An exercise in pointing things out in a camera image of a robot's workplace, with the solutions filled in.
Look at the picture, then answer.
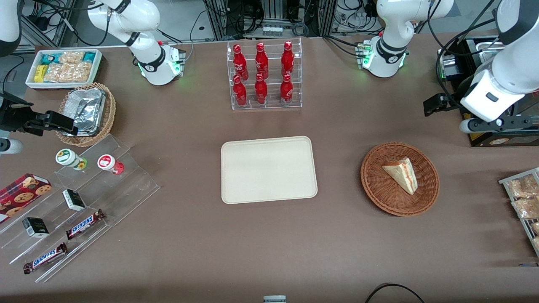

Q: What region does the white snack bin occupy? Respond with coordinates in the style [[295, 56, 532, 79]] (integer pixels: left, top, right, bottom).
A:
[[25, 49, 103, 90]]

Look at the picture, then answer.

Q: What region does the red lid yogurt cup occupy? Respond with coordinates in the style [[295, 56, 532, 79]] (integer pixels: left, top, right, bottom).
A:
[[97, 154, 125, 175]]

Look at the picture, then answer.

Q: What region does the brown wicker basket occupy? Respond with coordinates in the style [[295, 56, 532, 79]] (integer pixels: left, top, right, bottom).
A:
[[360, 142, 440, 217]]

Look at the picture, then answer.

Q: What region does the clear bag of pastries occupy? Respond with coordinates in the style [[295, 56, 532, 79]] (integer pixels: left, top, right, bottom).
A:
[[511, 197, 539, 220], [505, 174, 539, 199]]

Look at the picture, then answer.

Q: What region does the clear acrylic stepped shelf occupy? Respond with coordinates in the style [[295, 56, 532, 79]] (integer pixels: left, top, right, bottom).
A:
[[0, 134, 161, 283]]

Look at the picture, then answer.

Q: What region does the red cookie box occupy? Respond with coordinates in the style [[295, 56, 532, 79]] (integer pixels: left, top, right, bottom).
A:
[[0, 173, 52, 224]]

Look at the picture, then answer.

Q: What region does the grey wire rack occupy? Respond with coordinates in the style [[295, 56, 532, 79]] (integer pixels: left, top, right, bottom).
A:
[[499, 167, 539, 258]]

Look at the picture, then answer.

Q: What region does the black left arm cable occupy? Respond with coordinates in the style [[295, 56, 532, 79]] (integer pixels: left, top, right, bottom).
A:
[[427, 0, 499, 108]]

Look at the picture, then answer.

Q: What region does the green lid yogurt cup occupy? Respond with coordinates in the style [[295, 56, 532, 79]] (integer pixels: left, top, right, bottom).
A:
[[55, 148, 88, 170]]

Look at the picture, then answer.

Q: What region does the black hot food appliance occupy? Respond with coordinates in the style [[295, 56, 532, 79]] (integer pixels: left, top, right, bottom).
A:
[[437, 36, 539, 147]]

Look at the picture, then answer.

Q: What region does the snickers chocolate bar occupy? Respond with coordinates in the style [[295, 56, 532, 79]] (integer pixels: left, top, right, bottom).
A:
[[65, 209, 106, 240], [23, 242, 68, 275]]

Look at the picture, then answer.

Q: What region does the aluminium frame rack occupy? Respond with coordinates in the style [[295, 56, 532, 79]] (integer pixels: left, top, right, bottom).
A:
[[203, 0, 338, 41]]

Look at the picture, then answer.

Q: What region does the large clear snack bag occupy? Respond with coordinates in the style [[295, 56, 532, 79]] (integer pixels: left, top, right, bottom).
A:
[[44, 62, 92, 83]]

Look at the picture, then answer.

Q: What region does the small black box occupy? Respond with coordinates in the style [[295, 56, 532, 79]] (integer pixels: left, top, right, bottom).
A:
[[62, 189, 86, 212], [21, 217, 50, 239]]

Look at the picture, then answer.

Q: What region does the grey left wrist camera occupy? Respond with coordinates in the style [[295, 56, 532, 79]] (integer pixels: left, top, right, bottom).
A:
[[459, 119, 507, 135]]

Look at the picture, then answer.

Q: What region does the triangular sandwich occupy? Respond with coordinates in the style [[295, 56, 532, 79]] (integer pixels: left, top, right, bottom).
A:
[[382, 157, 419, 196]]

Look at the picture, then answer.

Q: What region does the light wicker basket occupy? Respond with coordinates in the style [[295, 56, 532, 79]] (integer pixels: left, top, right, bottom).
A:
[[56, 82, 117, 147]]

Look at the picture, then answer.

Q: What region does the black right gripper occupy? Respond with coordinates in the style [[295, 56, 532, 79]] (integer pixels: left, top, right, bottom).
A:
[[0, 93, 79, 136]]

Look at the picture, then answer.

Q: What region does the clear acrylic bottle rack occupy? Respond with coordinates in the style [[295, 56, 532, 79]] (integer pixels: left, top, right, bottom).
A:
[[226, 37, 303, 111]]

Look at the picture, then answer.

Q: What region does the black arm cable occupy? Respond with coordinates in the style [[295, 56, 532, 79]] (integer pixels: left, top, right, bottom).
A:
[[427, 0, 499, 108], [29, 0, 111, 47]]

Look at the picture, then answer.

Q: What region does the red cola bottle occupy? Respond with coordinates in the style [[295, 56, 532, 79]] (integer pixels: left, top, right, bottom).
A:
[[255, 42, 269, 80], [232, 75, 248, 107], [280, 74, 294, 105], [281, 41, 295, 78], [254, 73, 268, 105], [232, 44, 249, 81]]

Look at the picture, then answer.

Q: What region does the silver foil container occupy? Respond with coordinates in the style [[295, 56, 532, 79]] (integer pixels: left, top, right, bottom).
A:
[[62, 88, 107, 136]]

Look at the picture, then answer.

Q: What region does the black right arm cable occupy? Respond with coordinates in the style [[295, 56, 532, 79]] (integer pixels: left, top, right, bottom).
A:
[[29, 0, 111, 47]]

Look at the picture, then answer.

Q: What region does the black cable loop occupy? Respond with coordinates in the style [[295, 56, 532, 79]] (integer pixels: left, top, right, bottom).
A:
[[364, 283, 426, 303]]

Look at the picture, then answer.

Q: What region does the small clear snack bag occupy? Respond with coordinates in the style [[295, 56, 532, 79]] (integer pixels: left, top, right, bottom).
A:
[[58, 51, 85, 64]]

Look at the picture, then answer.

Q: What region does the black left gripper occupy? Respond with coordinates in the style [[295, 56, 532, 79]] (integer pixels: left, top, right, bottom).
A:
[[423, 95, 464, 117]]

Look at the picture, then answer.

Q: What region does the beige plastic tray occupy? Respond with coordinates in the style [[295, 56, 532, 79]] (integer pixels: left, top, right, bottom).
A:
[[221, 136, 318, 205]]

